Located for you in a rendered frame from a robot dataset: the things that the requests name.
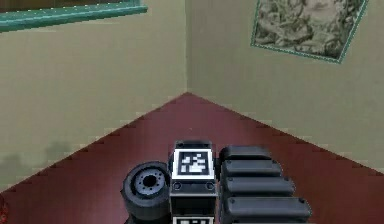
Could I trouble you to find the green framed picture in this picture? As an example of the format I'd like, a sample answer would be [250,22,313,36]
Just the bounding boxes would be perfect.
[250,0,370,64]

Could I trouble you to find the green framed window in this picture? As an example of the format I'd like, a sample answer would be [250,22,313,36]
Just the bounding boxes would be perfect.
[0,0,149,33]

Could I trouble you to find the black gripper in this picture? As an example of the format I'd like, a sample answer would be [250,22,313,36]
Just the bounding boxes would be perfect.
[120,161,172,224]

